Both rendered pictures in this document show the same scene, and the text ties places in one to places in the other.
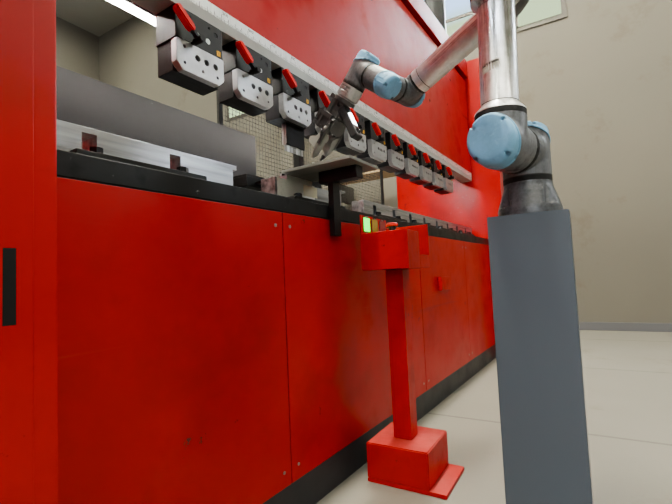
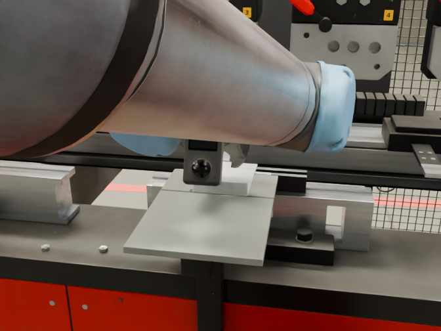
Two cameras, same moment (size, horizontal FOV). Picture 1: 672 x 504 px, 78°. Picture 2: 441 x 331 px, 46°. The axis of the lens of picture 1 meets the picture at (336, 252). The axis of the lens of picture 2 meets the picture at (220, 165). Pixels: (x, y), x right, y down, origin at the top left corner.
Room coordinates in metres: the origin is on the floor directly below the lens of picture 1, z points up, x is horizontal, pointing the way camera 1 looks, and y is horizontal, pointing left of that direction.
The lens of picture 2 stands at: (1.09, -0.63, 1.35)
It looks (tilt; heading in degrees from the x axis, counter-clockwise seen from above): 22 degrees down; 67
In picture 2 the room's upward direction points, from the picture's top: straight up
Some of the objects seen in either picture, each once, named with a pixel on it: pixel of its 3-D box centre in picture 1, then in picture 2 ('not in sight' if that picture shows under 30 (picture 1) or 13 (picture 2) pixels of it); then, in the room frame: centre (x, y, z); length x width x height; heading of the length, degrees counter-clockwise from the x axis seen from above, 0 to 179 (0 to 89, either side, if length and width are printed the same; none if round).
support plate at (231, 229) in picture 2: (330, 169); (210, 209); (1.35, 0.01, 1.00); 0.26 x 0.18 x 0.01; 57
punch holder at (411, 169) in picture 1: (406, 161); not in sight; (2.24, -0.41, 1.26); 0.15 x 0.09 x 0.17; 147
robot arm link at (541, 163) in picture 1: (524, 152); not in sight; (1.05, -0.50, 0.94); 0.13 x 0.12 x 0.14; 134
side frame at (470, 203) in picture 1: (451, 210); not in sight; (3.42, -0.97, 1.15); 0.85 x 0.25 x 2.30; 57
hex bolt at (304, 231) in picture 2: not in sight; (304, 234); (1.51, 0.01, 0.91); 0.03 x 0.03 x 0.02
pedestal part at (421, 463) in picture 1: (415, 456); not in sight; (1.36, -0.23, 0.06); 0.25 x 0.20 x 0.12; 59
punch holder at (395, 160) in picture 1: (390, 153); not in sight; (2.07, -0.30, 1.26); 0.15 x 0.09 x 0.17; 147
